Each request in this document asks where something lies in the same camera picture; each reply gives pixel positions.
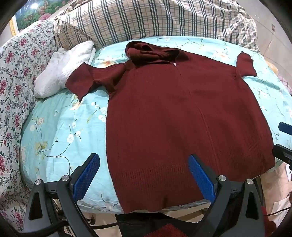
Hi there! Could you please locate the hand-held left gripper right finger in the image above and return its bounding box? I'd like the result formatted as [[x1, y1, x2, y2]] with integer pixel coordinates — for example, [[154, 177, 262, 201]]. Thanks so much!
[[187, 154, 266, 237]]

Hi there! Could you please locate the dark red fuzzy cloth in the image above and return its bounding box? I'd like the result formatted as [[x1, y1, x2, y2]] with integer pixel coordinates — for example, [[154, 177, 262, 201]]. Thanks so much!
[[149, 223, 183, 237]]

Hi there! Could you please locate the light blue floral bedsheet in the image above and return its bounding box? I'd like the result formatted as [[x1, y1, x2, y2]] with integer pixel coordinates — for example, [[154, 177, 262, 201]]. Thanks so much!
[[20, 35, 292, 215]]

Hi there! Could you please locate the black cable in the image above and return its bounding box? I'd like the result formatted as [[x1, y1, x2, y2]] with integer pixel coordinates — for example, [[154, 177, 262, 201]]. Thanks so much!
[[80, 222, 146, 230]]

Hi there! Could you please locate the beige plaid quilt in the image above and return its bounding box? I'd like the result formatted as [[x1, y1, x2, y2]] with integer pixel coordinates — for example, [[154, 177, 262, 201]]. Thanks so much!
[[53, 0, 260, 53]]

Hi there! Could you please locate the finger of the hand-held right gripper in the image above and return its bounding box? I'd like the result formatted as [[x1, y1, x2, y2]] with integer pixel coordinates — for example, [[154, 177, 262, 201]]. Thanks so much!
[[279, 122, 292, 137], [272, 144, 292, 164]]

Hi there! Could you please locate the white textured towel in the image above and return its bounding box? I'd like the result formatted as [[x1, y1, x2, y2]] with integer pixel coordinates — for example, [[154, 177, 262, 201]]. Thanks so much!
[[34, 40, 96, 98]]

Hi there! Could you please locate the maroon knit sweater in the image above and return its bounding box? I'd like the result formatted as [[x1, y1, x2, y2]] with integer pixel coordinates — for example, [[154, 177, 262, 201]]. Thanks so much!
[[65, 41, 275, 214]]

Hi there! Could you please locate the gold framed landscape painting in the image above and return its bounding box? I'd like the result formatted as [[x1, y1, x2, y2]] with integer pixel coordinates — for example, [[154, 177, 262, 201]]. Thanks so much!
[[10, 0, 71, 37]]

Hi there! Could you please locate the pink floral quilt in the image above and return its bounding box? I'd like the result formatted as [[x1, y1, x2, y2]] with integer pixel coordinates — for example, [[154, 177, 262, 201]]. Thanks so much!
[[0, 19, 57, 232]]

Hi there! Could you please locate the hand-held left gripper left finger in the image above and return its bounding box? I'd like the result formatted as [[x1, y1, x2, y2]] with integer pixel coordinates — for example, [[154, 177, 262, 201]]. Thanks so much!
[[23, 153, 101, 237]]

